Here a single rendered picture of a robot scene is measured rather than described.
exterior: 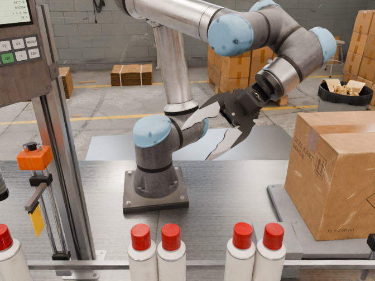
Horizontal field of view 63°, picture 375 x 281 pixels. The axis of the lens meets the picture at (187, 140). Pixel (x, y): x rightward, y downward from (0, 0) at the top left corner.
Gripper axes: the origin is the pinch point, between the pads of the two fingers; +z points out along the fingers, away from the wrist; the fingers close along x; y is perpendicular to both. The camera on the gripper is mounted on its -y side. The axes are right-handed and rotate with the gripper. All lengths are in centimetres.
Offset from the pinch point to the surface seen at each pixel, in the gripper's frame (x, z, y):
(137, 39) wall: 206, -66, 490
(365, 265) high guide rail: -39.8, -10.8, -1.0
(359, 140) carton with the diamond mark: -24.1, -31.7, 11.0
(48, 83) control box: 23.9, 14.5, -8.9
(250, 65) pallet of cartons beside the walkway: 29, -132, 307
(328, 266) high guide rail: -35.5, -4.9, -0.7
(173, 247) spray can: -11.4, 15.2, -8.8
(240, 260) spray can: -20.5, 7.5, -8.5
